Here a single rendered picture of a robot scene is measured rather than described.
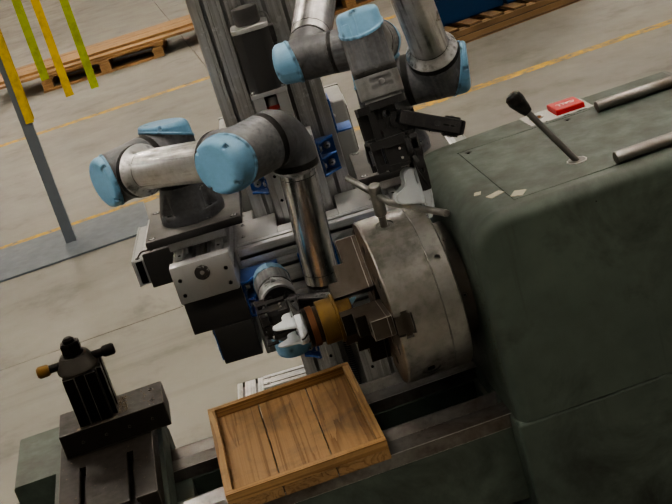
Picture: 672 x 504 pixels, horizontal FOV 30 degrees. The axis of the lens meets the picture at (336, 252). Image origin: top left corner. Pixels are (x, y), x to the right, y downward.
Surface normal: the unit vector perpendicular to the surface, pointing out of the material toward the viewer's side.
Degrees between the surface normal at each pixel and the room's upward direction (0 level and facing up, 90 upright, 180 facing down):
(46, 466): 0
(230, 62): 90
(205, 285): 90
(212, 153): 90
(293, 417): 0
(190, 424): 0
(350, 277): 56
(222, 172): 89
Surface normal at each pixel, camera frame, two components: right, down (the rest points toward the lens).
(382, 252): -0.12, -0.57
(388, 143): 0.11, 0.07
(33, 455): -0.27, -0.90
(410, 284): 0.04, -0.16
